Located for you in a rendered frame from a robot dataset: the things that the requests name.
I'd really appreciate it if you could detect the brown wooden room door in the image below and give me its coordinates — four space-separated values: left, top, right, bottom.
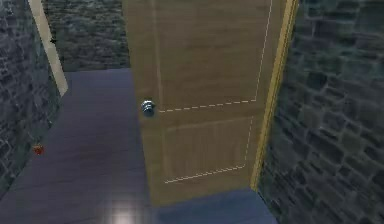
121 0 300 207

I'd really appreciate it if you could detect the cream room door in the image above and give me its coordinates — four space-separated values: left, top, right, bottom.
27 0 69 98

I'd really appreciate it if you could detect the silver round door knob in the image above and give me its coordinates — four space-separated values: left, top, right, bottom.
140 99 157 118

